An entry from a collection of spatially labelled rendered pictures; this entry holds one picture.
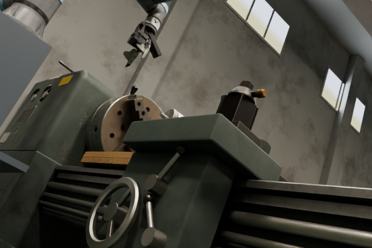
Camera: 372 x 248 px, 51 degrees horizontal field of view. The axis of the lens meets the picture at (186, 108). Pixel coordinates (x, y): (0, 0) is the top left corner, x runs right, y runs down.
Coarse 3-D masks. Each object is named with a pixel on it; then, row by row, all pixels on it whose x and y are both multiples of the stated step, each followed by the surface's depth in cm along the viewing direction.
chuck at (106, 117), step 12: (120, 96) 153; (144, 96) 156; (108, 108) 144; (120, 108) 148; (144, 108) 155; (156, 108) 159; (96, 120) 146; (108, 120) 144; (120, 120) 147; (108, 132) 143; (120, 132) 147; (96, 144) 144; (108, 144) 143
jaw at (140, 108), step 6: (132, 96) 152; (132, 102) 148; (138, 102) 149; (132, 108) 149; (138, 108) 148; (132, 114) 149; (138, 114) 146; (144, 114) 148; (132, 120) 150; (138, 120) 147; (144, 120) 145
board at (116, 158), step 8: (88, 152) 129; (96, 152) 125; (104, 152) 121; (112, 152) 118; (120, 152) 114; (128, 152) 111; (88, 160) 126; (96, 160) 122; (104, 160) 118; (112, 160) 115; (120, 160) 112; (128, 160) 109; (112, 168) 119; (120, 168) 115
